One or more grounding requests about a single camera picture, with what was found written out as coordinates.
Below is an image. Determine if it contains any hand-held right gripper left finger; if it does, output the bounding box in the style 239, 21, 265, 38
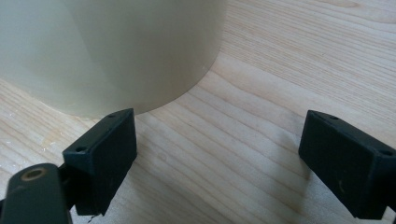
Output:
62, 107, 138, 217

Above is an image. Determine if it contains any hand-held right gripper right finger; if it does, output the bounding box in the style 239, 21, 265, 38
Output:
298, 109, 396, 220

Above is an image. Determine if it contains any cream enamel mug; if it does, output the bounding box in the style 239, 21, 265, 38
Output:
0, 0, 228, 119

